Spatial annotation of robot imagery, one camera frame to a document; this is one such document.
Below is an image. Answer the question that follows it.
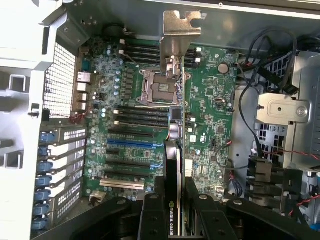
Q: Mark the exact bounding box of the grey open PC case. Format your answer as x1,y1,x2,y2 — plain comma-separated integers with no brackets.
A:
0,0,320,240

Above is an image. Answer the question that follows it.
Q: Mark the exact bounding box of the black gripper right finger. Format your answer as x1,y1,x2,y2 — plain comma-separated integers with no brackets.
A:
185,178,298,240

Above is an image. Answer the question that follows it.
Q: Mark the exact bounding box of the coin cell battery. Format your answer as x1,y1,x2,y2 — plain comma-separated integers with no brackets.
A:
217,62,229,75

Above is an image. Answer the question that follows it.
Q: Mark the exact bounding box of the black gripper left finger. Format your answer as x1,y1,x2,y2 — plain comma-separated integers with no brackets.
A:
68,176,168,240

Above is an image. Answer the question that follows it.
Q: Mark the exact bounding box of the silver metal drive cage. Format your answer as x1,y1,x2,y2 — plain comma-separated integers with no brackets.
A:
254,48,320,173

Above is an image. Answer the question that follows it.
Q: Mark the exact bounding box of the CPU socket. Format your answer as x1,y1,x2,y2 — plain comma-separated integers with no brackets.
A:
138,68,194,108

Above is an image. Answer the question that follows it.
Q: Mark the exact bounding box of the Nvidia Quadro graphics card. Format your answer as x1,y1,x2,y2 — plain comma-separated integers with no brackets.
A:
159,10,202,238

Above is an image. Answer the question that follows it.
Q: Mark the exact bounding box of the silver chipset heat sink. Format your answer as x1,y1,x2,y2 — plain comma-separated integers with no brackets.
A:
185,159,195,179

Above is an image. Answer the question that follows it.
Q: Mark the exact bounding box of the white expansion slot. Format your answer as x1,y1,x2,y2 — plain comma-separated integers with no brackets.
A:
99,178,146,190

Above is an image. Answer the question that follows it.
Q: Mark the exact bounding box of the blue slot retainer clip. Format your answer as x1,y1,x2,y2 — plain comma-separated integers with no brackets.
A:
38,145,55,157
34,174,54,187
32,216,50,229
38,131,57,145
37,159,55,174
33,203,51,215
33,189,52,202

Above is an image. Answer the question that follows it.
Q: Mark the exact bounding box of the blue expansion slot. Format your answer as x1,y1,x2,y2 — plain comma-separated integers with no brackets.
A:
106,139,165,150

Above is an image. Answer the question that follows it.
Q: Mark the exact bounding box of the green motherboard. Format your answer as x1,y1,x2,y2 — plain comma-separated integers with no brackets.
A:
79,37,240,201

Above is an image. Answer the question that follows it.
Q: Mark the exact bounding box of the long black expansion slot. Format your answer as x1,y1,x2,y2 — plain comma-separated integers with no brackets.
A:
107,127,155,139

